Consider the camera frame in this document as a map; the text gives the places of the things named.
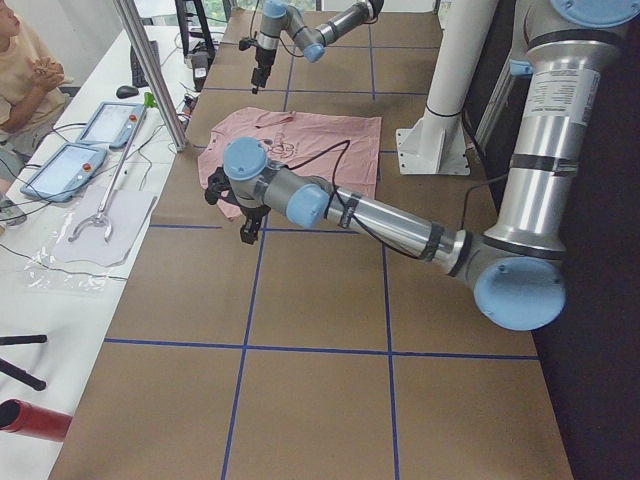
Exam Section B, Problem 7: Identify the blue teach pendant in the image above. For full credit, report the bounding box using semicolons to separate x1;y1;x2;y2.
20;142;107;203
76;102;147;150

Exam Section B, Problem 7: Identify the near blue teach pendant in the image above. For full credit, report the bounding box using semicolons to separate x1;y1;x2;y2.
20;142;107;203

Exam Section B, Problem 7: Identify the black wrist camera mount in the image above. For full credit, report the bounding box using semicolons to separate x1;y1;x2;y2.
238;36;258;51
204;167;238;206

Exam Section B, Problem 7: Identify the seated person beige shirt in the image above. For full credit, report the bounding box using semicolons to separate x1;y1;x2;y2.
1;3;69;193

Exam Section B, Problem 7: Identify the black tripod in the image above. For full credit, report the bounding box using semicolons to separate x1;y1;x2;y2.
1;334;48;391

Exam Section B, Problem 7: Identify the red cylinder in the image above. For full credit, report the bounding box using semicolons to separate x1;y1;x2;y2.
1;399;73;442

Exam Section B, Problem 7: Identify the pink Snoopy t-shirt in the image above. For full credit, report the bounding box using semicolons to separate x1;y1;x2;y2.
198;107;382;197

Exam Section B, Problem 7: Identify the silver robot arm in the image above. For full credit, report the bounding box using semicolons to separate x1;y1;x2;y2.
249;0;384;95
215;1;639;331

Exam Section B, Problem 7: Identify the clear plastic sheet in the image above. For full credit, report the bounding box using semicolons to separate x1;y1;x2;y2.
20;214;128;295

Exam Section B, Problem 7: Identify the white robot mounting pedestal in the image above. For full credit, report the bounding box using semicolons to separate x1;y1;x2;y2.
396;0;498;176

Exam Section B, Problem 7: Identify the black keyboard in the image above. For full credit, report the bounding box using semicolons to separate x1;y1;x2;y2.
130;40;160;88

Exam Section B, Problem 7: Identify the metal reacher grabber tool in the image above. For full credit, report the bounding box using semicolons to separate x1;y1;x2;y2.
67;104;147;244

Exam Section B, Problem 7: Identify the black computer mouse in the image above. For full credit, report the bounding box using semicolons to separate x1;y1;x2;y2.
116;85;139;99

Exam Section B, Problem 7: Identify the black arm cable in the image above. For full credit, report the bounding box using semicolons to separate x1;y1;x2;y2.
279;139;511;261

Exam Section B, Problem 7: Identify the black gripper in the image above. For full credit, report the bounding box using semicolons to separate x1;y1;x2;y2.
251;48;274;95
240;205;270;245

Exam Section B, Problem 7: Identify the far blue teach pendant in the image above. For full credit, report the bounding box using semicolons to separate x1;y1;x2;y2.
76;102;147;150

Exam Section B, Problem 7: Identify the black power supply box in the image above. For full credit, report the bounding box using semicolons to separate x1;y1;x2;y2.
185;50;211;92

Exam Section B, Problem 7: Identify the aluminium frame post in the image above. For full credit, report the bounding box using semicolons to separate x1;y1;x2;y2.
113;0;187;152

